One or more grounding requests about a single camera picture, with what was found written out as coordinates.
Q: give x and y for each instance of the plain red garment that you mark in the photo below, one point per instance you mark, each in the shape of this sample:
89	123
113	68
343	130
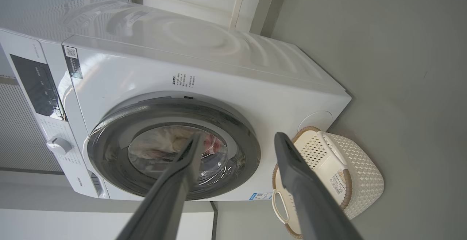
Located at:
213	146

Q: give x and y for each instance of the white metal railing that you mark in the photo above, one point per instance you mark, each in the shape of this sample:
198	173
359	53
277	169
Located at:
237	6

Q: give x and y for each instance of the washing machine glass door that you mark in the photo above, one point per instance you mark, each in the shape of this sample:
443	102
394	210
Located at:
109	148

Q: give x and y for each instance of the white garment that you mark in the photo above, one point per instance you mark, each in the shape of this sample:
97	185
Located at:
164	143

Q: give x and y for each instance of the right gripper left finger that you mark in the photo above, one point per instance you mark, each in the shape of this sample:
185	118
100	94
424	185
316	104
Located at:
164	203

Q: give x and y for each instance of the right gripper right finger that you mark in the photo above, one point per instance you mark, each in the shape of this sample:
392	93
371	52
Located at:
310	203

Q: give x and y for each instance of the cream perforated laundry basket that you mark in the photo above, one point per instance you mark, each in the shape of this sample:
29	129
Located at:
365	174

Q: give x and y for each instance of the white front-load washing machine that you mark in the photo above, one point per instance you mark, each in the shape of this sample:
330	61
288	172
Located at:
127	72

